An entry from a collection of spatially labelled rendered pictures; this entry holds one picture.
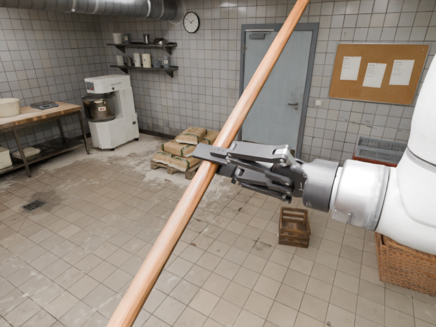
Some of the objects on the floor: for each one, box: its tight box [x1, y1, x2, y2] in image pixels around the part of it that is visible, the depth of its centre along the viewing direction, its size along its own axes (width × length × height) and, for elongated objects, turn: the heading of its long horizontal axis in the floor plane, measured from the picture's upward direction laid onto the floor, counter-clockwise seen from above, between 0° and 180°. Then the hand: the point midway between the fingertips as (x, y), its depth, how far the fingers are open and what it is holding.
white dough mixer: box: [81, 74, 139, 151], centre depth 519 cm, size 92×59×132 cm, turn 150°
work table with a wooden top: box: [0, 101, 90, 177], centre depth 418 cm, size 220×80×90 cm, turn 150°
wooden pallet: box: [150, 160, 202, 180], centre depth 473 cm, size 120×80×14 cm, turn 150°
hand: (215, 159), depth 48 cm, fingers closed on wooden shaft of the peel, 3 cm apart
